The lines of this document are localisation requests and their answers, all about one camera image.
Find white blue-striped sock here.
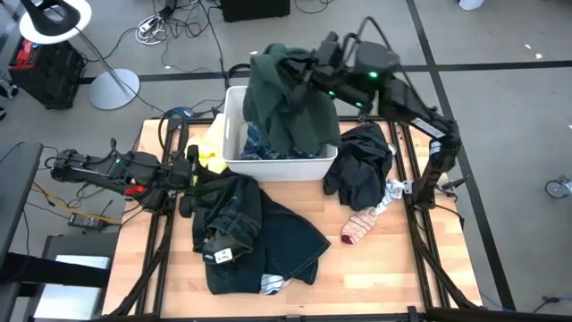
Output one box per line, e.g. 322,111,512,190
259,274,294,296

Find black curved object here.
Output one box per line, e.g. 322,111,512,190
20,0,82,38

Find red device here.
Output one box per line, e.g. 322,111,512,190
11,38,40,68

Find grey cabinet white top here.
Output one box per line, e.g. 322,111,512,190
26,232,118,322

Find white perforated plastic laundry basket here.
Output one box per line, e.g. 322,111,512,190
222,84,340,182

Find grey caster wheel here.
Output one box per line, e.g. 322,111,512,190
544,175,572,199

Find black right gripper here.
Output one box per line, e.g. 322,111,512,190
281,30,344,90

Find black box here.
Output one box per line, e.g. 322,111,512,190
220,0,291,23

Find yellow garment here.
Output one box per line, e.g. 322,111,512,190
185,114,229,175

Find black power adapter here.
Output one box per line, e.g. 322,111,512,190
67,212,107,233

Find dark denim jeans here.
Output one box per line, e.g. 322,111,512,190
190,172,332,296

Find white grey-striped sock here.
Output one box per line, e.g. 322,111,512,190
377,178,407,216

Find blue plaid shirt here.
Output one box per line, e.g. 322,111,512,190
240,123,323,161

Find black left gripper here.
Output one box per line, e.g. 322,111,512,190
176,143,224,219

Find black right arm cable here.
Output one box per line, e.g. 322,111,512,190
355,15,406,75

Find black coiled cable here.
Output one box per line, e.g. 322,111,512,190
225,62,252,93

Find black garment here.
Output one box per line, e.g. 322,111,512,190
322,123,394,212

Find black aluminium table frame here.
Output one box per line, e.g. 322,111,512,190
101,114,484,322

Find black floor plug cable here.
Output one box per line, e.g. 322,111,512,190
531,294,572,314

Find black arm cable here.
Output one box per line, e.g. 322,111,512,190
158,109,189,156
355,15,406,75

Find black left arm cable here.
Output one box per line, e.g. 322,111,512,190
158,109,189,156

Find dark green sweatshirt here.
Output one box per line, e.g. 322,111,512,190
242,43,343,156

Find pink striped sock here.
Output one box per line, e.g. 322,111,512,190
341,206,381,246

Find black equipment crate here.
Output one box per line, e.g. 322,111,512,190
8,38,87,111

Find white power strip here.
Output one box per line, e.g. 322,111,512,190
135,14,165,46

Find white round-base floor stand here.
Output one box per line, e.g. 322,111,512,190
18,0,141,112

